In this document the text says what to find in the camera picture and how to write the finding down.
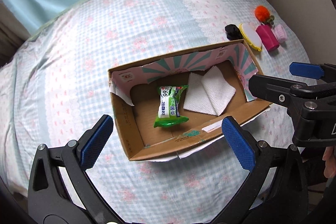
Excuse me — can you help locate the black sock roll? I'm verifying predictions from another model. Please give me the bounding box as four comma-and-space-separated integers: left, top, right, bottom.
224, 24, 243, 41

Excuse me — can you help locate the open cardboard box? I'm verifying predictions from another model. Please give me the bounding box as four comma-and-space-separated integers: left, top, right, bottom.
108, 40, 269, 161

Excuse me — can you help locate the person's right hand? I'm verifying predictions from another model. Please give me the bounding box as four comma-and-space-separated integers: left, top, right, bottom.
322, 147, 336, 178

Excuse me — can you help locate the green wet wipes packet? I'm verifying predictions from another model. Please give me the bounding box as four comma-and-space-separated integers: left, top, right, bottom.
154, 85, 189, 128

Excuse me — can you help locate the white napkin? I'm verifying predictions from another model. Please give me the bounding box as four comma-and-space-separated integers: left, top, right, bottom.
183, 66, 236, 116

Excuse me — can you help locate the magenta cloth pouch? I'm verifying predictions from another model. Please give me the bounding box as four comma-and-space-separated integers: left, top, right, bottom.
256, 25, 280, 52

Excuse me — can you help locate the yellow round mirror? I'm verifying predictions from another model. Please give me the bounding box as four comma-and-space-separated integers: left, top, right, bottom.
239, 23, 263, 52

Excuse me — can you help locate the brown curtain left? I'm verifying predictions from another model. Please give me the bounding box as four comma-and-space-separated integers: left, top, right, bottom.
0, 1, 30, 67

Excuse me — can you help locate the orange fluffy pompom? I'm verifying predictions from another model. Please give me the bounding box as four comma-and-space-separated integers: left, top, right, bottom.
254, 5, 270, 23

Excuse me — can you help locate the checkered floral bed sheet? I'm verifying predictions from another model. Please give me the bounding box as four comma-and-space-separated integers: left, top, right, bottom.
0, 0, 312, 224

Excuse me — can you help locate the pink knitted scrunchie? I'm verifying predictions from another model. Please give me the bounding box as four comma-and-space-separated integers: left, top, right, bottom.
273, 24, 288, 44

